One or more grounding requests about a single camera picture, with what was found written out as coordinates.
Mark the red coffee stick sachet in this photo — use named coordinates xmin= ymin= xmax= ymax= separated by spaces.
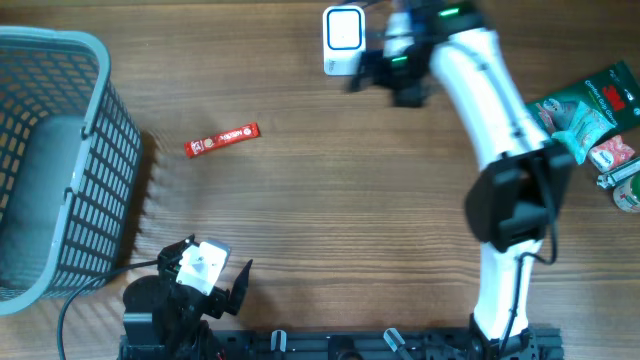
xmin=184 ymin=123 xmax=260 ymax=158

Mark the teal wet wipes pack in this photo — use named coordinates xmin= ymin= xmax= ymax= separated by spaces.
xmin=551 ymin=100 xmax=614 ymax=164

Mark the green sponge pack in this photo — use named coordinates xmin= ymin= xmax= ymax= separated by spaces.
xmin=526 ymin=61 xmax=639 ymax=136

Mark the red snack packet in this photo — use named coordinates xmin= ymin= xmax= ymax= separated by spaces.
xmin=588 ymin=135 xmax=635 ymax=173

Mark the green lid jar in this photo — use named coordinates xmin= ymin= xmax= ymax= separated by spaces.
xmin=613 ymin=173 xmax=640 ymax=213

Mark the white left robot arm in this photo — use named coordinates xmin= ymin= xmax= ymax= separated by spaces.
xmin=118 ymin=234 xmax=253 ymax=360

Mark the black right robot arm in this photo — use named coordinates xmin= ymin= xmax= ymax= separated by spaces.
xmin=349 ymin=1 xmax=573 ymax=347

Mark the white barcode scanner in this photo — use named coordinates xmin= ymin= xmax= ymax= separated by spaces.
xmin=322 ymin=5 xmax=366 ymax=76

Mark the grey plastic basket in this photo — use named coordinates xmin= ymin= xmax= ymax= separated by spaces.
xmin=1 ymin=26 xmax=143 ymax=316

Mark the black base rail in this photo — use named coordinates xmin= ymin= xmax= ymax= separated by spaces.
xmin=117 ymin=324 xmax=564 ymax=360

